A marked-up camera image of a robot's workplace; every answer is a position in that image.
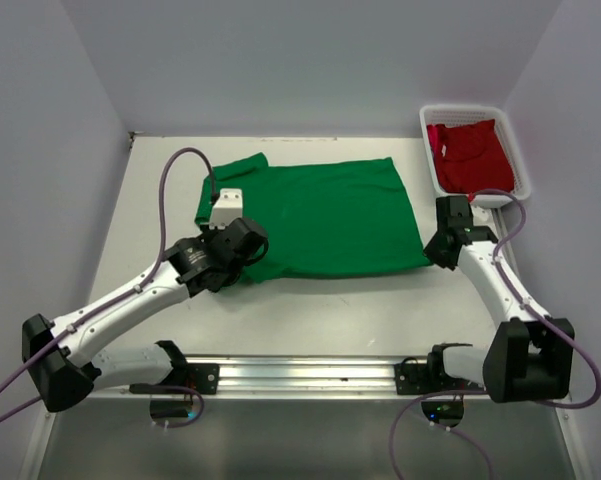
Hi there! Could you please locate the green t shirt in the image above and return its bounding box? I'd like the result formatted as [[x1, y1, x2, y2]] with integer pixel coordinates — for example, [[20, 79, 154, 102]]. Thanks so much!
[[195, 153, 431, 283]]

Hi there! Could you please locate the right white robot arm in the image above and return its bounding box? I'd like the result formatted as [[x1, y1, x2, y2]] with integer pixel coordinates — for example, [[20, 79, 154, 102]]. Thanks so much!
[[424, 195, 575, 403]]

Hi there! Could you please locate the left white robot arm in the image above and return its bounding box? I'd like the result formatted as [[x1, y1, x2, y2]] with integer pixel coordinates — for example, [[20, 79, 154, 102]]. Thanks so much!
[[22, 218, 269, 413]]

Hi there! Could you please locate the red t shirt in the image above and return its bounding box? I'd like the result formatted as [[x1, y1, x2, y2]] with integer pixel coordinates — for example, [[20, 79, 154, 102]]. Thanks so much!
[[426, 119, 515, 194]]

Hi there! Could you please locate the white plastic basket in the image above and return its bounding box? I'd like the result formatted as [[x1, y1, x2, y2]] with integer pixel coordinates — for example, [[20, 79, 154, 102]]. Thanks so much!
[[419, 104, 531, 200]]

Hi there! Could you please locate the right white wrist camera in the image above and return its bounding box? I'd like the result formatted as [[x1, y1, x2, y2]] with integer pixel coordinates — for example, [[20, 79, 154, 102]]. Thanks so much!
[[471, 206, 491, 225]]

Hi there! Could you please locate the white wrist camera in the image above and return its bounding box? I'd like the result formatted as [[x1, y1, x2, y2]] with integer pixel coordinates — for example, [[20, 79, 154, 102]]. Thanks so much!
[[471, 206, 491, 225], [207, 188, 243, 230]]

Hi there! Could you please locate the side aluminium rail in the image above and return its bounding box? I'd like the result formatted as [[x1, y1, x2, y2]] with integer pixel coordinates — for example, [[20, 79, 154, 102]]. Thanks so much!
[[491, 206, 521, 276]]

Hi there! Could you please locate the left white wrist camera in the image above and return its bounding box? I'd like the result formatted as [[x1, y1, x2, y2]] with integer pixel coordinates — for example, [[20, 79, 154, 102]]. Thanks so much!
[[207, 188, 243, 230]]

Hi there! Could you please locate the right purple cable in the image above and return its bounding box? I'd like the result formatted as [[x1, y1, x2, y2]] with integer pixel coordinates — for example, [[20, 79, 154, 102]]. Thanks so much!
[[389, 188, 601, 480]]

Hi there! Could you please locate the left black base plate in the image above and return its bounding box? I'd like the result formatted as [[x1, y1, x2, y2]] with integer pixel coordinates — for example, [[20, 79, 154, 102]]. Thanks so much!
[[129, 363, 220, 395]]

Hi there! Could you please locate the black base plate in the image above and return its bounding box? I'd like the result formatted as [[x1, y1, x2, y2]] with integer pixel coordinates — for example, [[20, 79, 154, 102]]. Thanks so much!
[[129, 363, 220, 395], [393, 361, 483, 396]]

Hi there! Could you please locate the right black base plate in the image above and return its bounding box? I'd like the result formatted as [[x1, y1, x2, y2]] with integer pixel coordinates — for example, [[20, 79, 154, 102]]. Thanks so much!
[[393, 361, 483, 396]]

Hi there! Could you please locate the aluminium mounting rail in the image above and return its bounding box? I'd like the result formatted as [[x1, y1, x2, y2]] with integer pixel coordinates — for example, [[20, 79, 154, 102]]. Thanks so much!
[[47, 354, 571, 401]]

